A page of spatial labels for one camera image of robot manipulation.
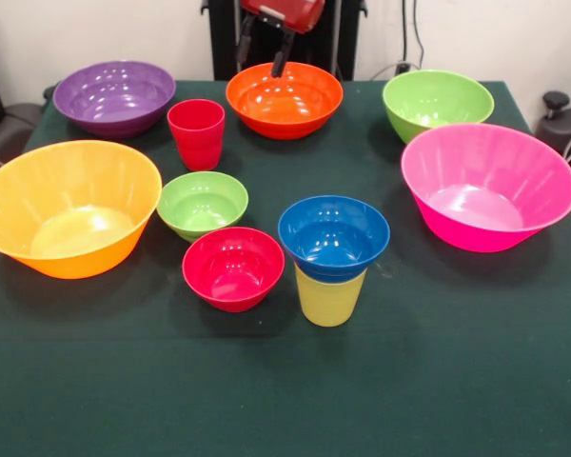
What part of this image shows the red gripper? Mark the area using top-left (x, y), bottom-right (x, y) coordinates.
top-left (235, 0), bottom-right (326, 79)

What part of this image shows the orange bowl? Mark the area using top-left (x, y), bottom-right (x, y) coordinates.
top-left (225, 61), bottom-right (345, 141)

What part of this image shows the red cup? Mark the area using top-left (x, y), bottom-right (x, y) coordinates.
top-left (166, 98), bottom-right (226, 172)

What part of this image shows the small blue bowl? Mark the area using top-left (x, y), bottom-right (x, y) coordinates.
top-left (277, 194), bottom-right (391, 283)

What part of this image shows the yellow translucent cup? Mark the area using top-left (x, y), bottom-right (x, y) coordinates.
top-left (293, 263), bottom-right (368, 328)

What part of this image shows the large pink bowl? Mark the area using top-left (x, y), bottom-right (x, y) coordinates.
top-left (400, 123), bottom-right (571, 254)

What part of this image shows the purple bowl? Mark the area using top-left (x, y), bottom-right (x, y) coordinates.
top-left (51, 60), bottom-right (177, 140)

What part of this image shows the small green bowl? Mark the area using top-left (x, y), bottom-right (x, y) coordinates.
top-left (156, 170), bottom-right (249, 243)

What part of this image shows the large light green bowl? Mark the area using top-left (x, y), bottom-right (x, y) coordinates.
top-left (382, 70), bottom-right (495, 145)

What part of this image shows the small red bowl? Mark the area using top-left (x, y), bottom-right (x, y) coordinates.
top-left (181, 226), bottom-right (286, 314)

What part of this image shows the large yellow-orange bowl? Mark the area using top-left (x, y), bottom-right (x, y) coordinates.
top-left (0, 139), bottom-right (164, 280)

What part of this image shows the black round base with knob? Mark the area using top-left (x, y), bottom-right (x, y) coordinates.
top-left (535, 89), bottom-right (571, 182)

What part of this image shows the dark green tablecloth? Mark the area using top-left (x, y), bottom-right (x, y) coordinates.
top-left (0, 79), bottom-right (571, 457)

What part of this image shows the black wall cable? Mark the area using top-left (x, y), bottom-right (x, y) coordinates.
top-left (399, 0), bottom-right (427, 68)

